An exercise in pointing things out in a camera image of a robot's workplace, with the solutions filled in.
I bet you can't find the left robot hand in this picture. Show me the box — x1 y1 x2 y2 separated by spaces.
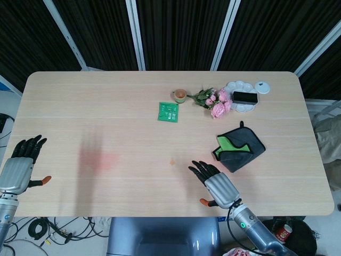
0 135 52 195

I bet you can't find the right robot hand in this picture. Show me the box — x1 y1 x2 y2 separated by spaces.
188 160 241 210

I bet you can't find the black and green cloth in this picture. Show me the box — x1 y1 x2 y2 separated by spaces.
212 121 267 173

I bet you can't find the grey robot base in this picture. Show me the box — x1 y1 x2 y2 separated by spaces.
106 217 222 256

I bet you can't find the white cloth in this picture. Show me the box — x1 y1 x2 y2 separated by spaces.
312 111 341 193

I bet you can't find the red and white plastic bag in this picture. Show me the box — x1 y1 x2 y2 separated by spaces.
223 246 261 256

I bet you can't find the red printed paper cup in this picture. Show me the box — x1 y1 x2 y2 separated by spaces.
274 223 293 242

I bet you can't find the pink rose bouquet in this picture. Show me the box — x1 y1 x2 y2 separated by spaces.
186 86 233 119

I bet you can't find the green sachet packet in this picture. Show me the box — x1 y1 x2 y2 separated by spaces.
157 101 180 124

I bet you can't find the white flower-shaped plate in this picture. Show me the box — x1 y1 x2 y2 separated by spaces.
225 81 259 114

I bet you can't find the black rectangular box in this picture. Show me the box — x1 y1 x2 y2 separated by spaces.
232 91 259 104

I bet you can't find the small green ceramic cup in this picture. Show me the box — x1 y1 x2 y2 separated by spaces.
171 88 188 104

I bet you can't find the white round lid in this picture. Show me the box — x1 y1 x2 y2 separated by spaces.
254 81 271 94

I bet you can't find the black coiled cable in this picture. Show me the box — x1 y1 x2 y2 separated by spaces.
28 218 50 241

